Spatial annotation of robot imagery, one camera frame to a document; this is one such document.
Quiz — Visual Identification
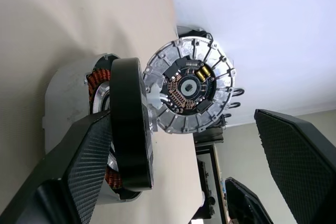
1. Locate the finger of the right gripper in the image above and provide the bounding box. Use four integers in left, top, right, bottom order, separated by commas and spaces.
225, 176, 275, 224

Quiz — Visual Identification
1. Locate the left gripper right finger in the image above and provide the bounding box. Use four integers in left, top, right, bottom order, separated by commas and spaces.
253, 108, 336, 224

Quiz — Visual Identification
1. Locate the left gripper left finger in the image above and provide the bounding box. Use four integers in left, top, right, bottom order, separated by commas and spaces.
0, 109, 114, 224

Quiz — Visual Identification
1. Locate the black spoked rotor cap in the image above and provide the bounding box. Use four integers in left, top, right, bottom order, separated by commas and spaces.
108, 57, 156, 192

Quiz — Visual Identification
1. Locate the grey round metal object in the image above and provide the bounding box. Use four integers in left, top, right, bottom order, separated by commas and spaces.
43, 52, 158, 204

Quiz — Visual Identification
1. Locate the silver motor end cap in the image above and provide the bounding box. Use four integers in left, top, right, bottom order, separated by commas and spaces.
141, 36, 236, 135

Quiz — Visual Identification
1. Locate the black cabinet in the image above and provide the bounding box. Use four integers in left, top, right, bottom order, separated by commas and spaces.
176, 25, 229, 224

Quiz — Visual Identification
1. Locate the tangled cables bundle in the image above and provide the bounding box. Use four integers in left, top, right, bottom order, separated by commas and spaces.
227, 87, 246, 119

